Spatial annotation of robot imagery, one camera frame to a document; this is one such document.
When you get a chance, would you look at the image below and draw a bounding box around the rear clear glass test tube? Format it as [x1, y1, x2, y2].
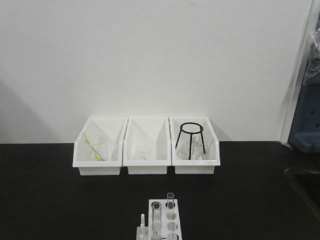
[166, 192, 175, 211]

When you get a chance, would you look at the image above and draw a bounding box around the clear glass test tube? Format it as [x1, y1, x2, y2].
[166, 192, 175, 211]
[151, 201, 162, 240]

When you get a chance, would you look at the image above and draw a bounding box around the white test tube rack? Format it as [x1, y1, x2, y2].
[136, 199, 182, 240]

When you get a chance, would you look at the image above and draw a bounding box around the blue grey drying rack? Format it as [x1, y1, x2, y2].
[288, 20, 320, 153]

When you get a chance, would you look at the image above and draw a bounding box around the black metal tripod stand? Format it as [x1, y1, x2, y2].
[175, 122, 206, 154]

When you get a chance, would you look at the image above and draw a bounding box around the middle white storage bin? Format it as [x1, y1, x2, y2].
[123, 117, 172, 175]

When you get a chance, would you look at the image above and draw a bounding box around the white storage bin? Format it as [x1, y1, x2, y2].
[72, 117, 129, 176]
[169, 116, 221, 175]
[123, 117, 172, 175]

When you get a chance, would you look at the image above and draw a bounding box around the small glass beaker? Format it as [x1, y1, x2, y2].
[135, 144, 151, 161]

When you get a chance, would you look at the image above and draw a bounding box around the right white storage bin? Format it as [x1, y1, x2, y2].
[169, 116, 221, 175]

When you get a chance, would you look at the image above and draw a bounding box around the glass flask under tripod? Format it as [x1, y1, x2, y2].
[177, 140, 204, 160]

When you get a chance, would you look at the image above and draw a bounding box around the glass beaker with straws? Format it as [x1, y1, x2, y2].
[82, 132, 109, 162]

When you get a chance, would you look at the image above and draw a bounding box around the left white storage bin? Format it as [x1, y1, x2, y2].
[72, 117, 129, 176]

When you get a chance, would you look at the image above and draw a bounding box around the black lab sink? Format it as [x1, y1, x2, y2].
[283, 168, 320, 222]

